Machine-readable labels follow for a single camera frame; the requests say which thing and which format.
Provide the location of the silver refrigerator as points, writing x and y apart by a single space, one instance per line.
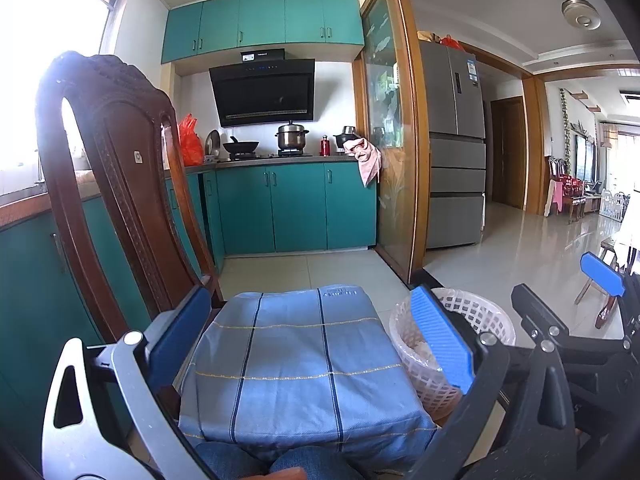
458 147

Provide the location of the steel pot lid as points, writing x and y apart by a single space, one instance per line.
212 145

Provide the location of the teal lower kitchen cabinets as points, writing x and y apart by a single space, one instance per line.
242 209

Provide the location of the black wok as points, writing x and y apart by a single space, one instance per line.
237 148

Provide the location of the black kettle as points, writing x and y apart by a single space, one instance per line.
348 133

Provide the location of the pink hanging towel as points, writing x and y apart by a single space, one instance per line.
369 159

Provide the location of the steel cooking pot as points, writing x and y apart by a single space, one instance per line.
291 139

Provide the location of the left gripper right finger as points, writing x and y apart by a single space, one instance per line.
538 441

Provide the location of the wooden glass sliding door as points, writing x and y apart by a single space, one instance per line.
391 111

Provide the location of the dark wooden chair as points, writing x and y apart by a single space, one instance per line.
130 134

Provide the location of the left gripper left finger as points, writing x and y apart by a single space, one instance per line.
78 434

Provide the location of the teal kitchen cabinets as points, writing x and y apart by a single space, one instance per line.
242 209
218 25

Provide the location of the teal upper kitchen cabinets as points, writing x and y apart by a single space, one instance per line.
218 25

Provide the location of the black range hood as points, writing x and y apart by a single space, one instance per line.
258 92

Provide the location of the white plastic mesh basket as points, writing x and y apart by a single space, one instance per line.
437 358

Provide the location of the brown wooden room door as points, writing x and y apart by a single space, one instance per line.
509 151

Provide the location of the red thermos bottle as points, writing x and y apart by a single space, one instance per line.
325 146

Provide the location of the orange plastic bag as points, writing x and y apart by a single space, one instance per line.
191 146

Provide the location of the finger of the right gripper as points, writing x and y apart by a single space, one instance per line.
620 284
541 323

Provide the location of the ceiling lamp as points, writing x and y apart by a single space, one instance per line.
581 14

